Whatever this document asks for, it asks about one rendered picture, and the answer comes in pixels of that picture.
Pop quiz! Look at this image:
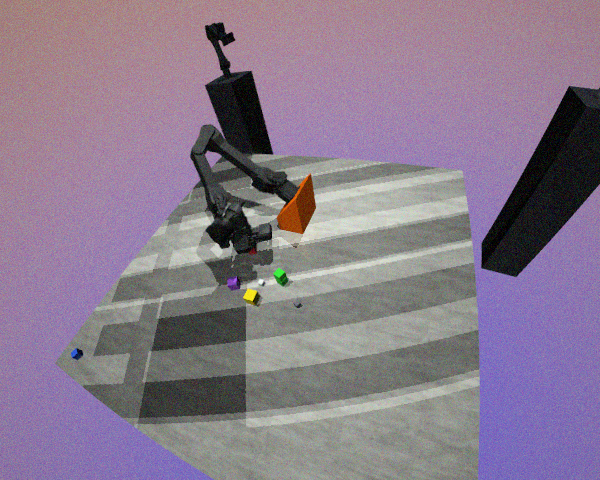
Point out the purple cube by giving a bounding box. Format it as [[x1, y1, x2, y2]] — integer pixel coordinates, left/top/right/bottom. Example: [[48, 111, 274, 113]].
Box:
[[227, 276, 240, 291]]

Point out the yellow cube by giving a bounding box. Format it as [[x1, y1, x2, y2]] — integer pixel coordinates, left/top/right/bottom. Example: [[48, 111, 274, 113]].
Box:
[[243, 289, 260, 306]]

